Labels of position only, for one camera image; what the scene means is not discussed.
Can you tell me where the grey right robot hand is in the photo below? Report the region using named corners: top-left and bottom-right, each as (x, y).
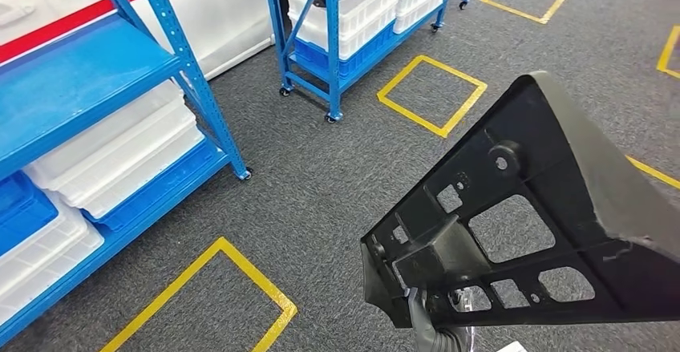
top-left (406, 287), bottom-right (429, 334)

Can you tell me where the black plastic plate part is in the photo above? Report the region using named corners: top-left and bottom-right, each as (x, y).
top-left (360, 71), bottom-right (680, 330)

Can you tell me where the narrow blue shelf rack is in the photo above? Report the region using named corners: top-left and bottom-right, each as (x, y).
top-left (261, 0), bottom-right (458, 123)

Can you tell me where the white car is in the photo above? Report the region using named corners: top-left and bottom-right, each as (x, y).
top-left (0, 0), bottom-right (298, 83)

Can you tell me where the red barrier belt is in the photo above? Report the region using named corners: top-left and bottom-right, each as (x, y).
top-left (0, 0), bottom-right (208, 66)

